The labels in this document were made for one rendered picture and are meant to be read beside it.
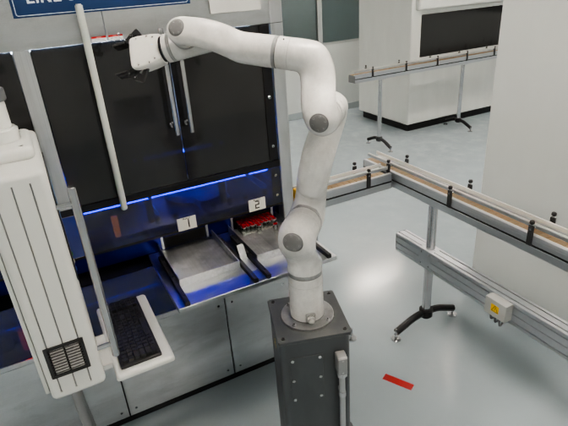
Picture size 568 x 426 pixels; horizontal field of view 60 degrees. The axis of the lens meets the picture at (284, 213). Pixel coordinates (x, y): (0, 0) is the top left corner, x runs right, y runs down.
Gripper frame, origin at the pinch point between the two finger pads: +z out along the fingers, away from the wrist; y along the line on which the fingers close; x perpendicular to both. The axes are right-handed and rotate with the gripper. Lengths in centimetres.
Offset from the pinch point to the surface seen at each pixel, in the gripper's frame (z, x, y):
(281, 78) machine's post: -36, 70, -13
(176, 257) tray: 23, 72, 56
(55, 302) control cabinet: 27, -3, 70
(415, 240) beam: -82, 165, 61
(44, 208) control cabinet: 18, -16, 45
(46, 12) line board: 26.8, 3.5, -25.8
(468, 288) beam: -103, 139, 91
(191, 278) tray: 10, 55, 67
